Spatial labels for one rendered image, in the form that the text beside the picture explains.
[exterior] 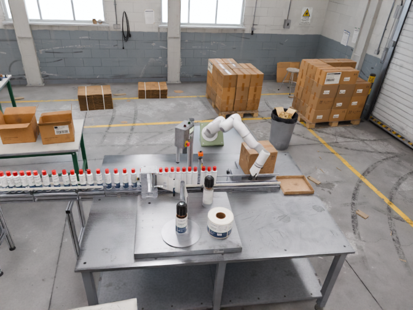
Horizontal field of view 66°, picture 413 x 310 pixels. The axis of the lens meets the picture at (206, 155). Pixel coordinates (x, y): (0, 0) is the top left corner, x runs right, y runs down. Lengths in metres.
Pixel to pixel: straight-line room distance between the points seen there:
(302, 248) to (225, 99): 4.14
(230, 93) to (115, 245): 4.34
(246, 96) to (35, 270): 4.60
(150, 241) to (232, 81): 4.26
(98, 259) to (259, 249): 1.20
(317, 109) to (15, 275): 5.32
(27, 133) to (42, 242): 1.23
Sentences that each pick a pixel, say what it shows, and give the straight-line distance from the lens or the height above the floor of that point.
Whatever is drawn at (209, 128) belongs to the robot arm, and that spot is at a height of 1.20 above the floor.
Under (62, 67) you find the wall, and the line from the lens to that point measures 8.25.
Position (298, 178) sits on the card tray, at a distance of 3.42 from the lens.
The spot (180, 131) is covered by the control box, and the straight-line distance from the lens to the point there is 2.70.
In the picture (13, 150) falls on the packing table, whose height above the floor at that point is 0.78.
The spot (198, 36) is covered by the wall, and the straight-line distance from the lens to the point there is 8.15.
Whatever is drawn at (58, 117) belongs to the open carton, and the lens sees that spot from 4.20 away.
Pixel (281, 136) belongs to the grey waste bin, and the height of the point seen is 0.27.
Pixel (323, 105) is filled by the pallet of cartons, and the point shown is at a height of 0.50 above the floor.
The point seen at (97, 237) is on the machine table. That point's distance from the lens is 2.65.
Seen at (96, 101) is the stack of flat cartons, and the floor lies 0.17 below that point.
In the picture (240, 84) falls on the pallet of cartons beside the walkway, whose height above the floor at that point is 0.70.
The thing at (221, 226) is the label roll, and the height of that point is 1.01.
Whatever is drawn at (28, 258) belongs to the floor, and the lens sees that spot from 3.85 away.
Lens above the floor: 2.70
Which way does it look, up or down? 32 degrees down
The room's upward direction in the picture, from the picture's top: 4 degrees clockwise
